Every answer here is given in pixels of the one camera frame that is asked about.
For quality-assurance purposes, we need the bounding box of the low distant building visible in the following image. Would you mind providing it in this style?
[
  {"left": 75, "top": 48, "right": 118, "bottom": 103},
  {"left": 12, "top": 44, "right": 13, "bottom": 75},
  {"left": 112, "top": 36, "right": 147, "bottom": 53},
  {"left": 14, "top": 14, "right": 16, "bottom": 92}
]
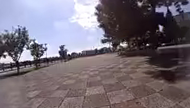
[{"left": 81, "top": 48, "right": 98, "bottom": 57}]

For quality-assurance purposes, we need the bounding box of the chequered stone slab pavement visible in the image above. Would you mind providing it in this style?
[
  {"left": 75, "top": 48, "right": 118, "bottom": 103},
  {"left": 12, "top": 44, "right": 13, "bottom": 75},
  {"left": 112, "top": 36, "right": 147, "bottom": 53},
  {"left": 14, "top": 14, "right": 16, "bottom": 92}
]
[{"left": 0, "top": 45, "right": 190, "bottom": 108}]

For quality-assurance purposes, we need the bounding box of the row of large dark trees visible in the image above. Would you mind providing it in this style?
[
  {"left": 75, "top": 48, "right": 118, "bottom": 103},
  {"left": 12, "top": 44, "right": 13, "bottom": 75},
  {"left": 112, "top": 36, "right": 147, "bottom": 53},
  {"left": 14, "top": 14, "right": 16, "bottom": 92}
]
[{"left": 93, "top": 0, "right": 190, "bottom": 56}]

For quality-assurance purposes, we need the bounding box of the dark railing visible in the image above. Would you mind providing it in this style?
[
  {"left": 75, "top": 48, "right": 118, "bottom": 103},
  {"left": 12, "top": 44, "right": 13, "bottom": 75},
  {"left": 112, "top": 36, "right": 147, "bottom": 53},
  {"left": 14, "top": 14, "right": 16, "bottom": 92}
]
[{"left": 0, "top": 55, "right": 63, "bottom": 74}]

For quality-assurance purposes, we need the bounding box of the grass strip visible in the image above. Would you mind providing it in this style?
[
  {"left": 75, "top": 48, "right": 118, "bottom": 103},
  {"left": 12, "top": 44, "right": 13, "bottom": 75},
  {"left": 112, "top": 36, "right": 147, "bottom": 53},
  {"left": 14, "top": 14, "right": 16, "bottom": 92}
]
[{"left": 0, "top": 62, "right": 58, "bottom": 82}]

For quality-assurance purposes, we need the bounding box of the tall building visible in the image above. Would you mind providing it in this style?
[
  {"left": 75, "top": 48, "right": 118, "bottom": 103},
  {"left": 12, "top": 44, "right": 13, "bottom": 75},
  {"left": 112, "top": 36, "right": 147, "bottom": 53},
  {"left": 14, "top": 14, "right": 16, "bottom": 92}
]
[{"left": 173, "top": 11, "right": 190, "bottom": 25}]

